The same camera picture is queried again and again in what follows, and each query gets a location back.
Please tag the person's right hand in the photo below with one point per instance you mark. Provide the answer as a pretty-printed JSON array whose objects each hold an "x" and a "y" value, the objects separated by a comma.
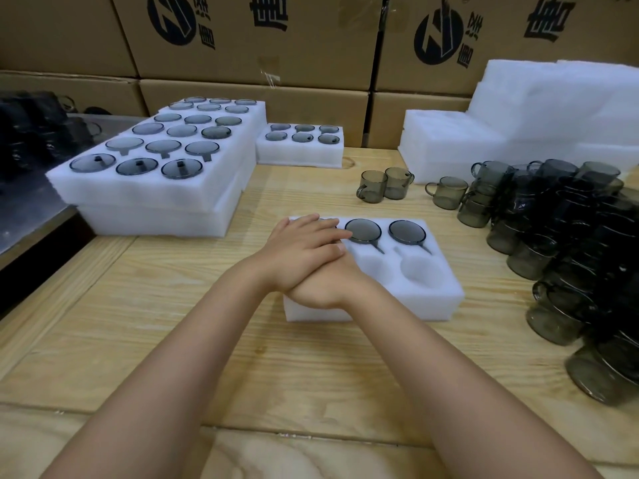
[{"x": 329, "y": 291}]

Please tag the person's left hand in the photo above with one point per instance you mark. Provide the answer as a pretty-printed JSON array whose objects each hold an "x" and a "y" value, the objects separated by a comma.
[{"x": 304, "y": 249}]

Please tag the pile of smoky glass mugs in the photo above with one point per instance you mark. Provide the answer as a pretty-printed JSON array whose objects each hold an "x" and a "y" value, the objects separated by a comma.
[{"x": 549, "y": 204}]

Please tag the stack of white foam trays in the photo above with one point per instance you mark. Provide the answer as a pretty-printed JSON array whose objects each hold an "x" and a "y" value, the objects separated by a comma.
[{"x": 524, "y": 104}]

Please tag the dark mugs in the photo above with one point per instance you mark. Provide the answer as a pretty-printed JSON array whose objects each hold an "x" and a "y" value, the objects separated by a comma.
[{"x": 35, "y": 134}]

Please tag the person's right forearm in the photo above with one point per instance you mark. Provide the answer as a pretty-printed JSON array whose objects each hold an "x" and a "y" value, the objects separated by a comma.
[{"x": 464, "y": 394}]

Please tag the person's left forearm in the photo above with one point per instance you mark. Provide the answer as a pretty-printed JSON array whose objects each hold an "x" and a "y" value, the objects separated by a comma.
[{"x": 165, "y": 374}]

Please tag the stainless steel table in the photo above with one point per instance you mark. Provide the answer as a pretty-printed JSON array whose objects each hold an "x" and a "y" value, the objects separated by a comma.
[{"x": 115, "y": 122}]

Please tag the black round object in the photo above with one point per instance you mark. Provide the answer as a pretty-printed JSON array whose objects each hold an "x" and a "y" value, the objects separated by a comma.
[{"x": 97, "y": 110}]

